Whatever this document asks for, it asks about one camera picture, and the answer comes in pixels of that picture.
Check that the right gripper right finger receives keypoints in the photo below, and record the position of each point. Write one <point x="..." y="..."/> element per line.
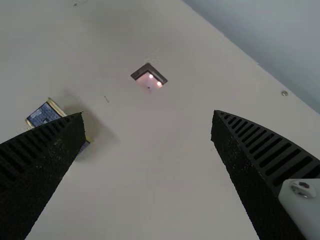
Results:
<point x="250" y="170"/>

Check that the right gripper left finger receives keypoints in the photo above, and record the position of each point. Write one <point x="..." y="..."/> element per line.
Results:
<point x="37" y="170"/>

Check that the rectangular tin with gold rim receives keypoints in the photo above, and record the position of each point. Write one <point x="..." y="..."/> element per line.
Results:
<point x="43" y="113"/>

